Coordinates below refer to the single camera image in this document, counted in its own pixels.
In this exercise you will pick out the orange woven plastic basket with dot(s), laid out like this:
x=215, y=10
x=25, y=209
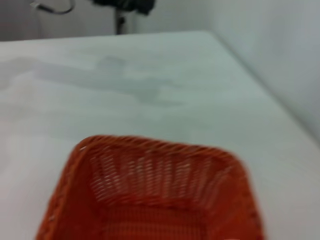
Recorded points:
x=150, y=220

